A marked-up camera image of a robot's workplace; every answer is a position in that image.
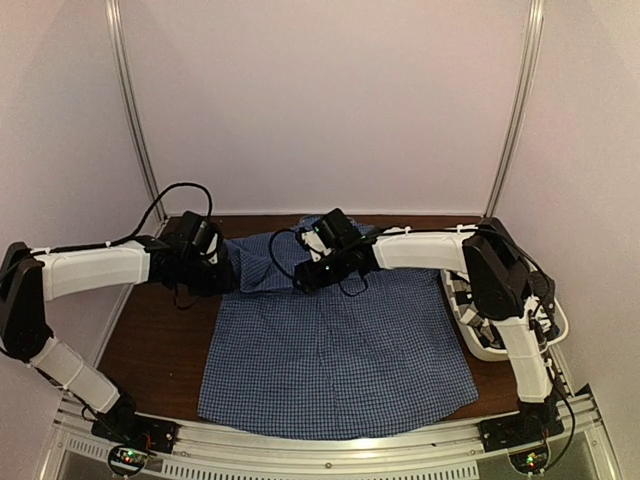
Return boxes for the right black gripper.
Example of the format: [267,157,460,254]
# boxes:
[296,246,352,293]

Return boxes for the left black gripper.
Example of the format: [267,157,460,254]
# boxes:
[180,254,239,298]

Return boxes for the blue checked long sleeve shirt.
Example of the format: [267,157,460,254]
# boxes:
[197,233,479,440]

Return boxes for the white plastic basket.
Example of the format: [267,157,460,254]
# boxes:
[440,270,569,362]

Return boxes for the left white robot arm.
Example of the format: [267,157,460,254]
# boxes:
[1,235,236,444]

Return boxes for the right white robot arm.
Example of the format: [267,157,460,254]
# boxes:
[293,209,561,442]

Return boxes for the black white plaid shirt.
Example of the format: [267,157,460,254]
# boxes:
[441,270,507,362]

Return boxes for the left round circuit board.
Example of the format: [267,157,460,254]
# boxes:
[107,445,150,477]

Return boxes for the round circuit board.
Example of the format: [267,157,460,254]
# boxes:
[508,446,550,476]
[107,445,150,477]

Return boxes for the right round circuit board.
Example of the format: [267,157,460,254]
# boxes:
[508,446,550,476]

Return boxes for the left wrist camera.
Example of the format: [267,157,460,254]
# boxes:
[175,211,223,264]

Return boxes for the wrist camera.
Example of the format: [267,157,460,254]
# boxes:
[299,208,361,262]
[175,211,223,264]

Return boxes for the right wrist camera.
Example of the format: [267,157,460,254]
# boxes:
[299,208,361,262]

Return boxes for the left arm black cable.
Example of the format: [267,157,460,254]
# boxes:
[134,181,214,241]

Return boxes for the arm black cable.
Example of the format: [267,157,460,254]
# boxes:
[134,181,214,241]
[268,227,311,291]

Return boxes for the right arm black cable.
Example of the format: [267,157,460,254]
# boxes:
[268,227,311,291]

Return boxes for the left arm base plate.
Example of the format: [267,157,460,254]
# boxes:
[91,415,178,454]

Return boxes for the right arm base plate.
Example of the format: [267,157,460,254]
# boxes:
[478,413,564,452]

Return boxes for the left aluminium frame post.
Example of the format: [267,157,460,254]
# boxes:
[105,0,160,200]

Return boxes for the aluminium frame post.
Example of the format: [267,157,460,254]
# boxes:
[105,0,160,200]
[483,0,546,217]

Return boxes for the right aluminium frame post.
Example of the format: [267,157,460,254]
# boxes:
[483,0,546,217]

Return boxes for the aluminium front rail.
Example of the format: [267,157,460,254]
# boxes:
[49,394,601,480]

